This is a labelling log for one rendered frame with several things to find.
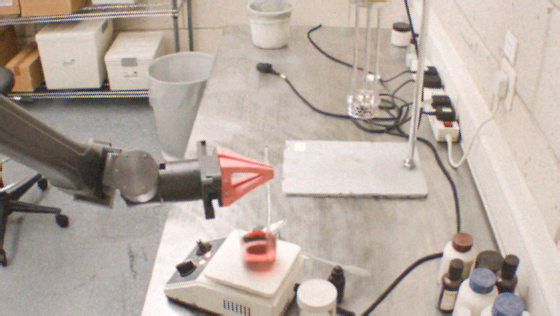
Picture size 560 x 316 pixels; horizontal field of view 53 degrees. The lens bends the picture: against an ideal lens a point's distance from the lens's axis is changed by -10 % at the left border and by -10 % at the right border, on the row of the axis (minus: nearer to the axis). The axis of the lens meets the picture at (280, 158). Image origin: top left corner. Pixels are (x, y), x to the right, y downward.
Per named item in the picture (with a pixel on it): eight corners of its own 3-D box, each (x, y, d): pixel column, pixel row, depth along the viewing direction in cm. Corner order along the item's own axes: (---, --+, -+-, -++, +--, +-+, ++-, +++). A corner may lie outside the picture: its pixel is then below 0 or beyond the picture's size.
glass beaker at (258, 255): (230, 265, 94) (226, 222, 89) (259, 246, 98) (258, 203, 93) (261, 287, 90) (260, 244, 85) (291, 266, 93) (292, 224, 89)
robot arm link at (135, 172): (88, 142, 83) (75, 202, 81) (72, 120, 72) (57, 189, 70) (169, 158, 84) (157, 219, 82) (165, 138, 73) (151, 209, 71)
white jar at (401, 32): (404, 48, 188) (405, 29, 185) (387, 43, 191) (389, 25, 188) (412, 43, 192) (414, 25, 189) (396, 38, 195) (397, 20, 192)
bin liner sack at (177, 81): (148, 169, 263) (137, 84, 241) (162, 131, 291) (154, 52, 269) (223, 171, 262) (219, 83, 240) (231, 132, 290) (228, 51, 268)
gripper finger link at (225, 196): (267, 133, 86) (200, 139, 84) (277, 161, 80) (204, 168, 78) (268, 173, 89) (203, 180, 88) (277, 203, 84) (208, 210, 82)
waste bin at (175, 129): (148, 171, 264) (138, 84, 241) (162, 133, 291) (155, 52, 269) (222, 172, 263) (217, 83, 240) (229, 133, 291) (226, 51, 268)
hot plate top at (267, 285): (200, 277, 92) (200, 273, 91) (234, 231, 101) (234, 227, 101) (273, 299, 88) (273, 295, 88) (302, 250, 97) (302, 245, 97)
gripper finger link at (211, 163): (270, 140, 84) (201, 147, 83) (280, 169, 78) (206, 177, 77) (270, 181, 88) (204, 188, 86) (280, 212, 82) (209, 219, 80)
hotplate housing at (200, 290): (163, 299, 98) (156, 264, 94) (199, 252, 108) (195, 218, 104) (287, 340, 91) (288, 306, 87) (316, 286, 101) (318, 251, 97)
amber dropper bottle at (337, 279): (346, 301, 98) (349, 271, 94) (328, 303, 98) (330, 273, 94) (342, 289, 101) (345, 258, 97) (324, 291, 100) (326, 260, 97)
